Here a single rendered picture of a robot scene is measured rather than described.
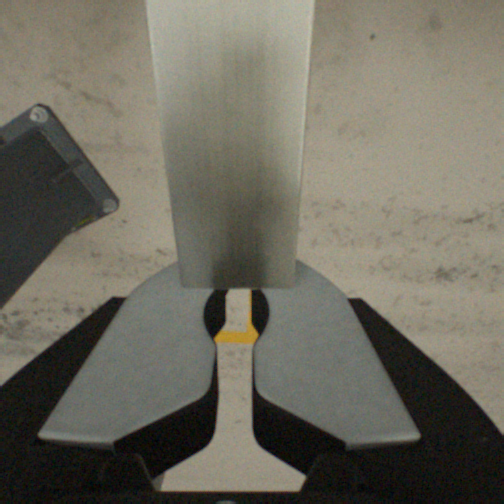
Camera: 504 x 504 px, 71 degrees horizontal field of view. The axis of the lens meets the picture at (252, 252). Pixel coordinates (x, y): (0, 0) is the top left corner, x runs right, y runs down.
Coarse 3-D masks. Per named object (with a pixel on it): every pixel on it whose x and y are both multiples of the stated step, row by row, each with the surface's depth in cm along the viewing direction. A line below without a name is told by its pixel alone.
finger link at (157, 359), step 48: (144, 288) 9; (144, 336) 8; (192, 336) 8; (96, 384) 7; (144, 384) 7; (192, 384) 7; (48, 432) 6; (96, 432) 6; (144, 432) 6; (192, 432) 7
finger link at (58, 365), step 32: (96, 320) 8; (64, 352) 7; (32, 384) 7; (64, 384) 7; (0, 416) 6; (32, 416) 6; (0, 448) 5; (32, 448) 5; (64, 448) 6; (0, 480) 5; (32, 480) 5; (64, 480) 5; (96, 480) 5
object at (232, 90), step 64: (192, 0) 6; (256, 0) 6; (192, 64) 7; (256, 64) 7; (192, 128) 7; (256, 128) 7; (192, 192) 8; (256, 192) 8; (192, 256) 9; (256, 256) 9
